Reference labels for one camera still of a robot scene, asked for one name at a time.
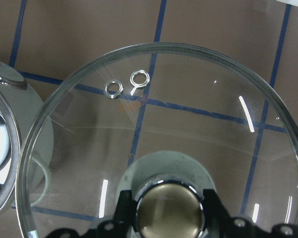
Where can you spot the sage green cooking pot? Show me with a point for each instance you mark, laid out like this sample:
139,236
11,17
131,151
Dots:
19,104

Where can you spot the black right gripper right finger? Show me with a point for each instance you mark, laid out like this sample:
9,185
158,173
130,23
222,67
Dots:
219,223

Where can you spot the brown paper table cover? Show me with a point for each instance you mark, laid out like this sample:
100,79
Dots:
47,40

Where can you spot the glass pot lid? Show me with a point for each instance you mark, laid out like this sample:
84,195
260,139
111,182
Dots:
165,121

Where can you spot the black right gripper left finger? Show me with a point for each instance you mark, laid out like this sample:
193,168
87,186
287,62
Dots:
119,224

